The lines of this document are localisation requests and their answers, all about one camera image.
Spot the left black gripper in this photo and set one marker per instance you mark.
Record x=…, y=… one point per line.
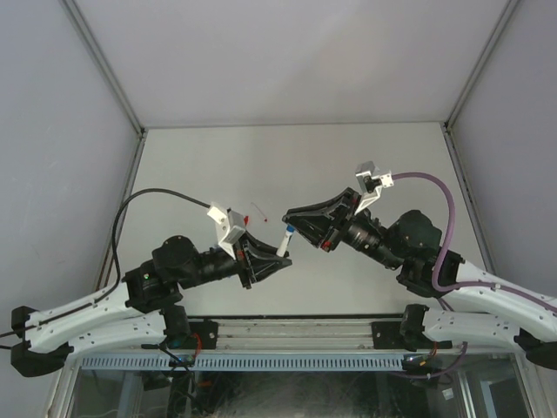
x=244, y=265

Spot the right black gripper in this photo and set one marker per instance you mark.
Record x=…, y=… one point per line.
x=338, y=222

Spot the white marker blue end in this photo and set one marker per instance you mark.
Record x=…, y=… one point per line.
x=282, y=248

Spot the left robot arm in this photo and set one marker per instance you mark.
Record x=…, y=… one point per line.
x=140, y=310

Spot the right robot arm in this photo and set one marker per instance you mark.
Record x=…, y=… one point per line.
x=502, y=312

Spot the thin red tipped refill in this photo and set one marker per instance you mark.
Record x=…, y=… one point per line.
x=259, y=212

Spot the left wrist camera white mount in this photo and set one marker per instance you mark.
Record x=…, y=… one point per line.
x=229, y=225

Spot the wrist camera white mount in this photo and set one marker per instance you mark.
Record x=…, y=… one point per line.
x=372, y=182
x=229, y=225

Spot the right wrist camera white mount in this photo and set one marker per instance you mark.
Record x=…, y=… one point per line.
x=372, y=182

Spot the aluminium rail frame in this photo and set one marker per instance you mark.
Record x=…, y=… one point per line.
x=278, y=333

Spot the perforated blue cable tray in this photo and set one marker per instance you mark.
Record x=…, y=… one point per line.
x=214, y=362

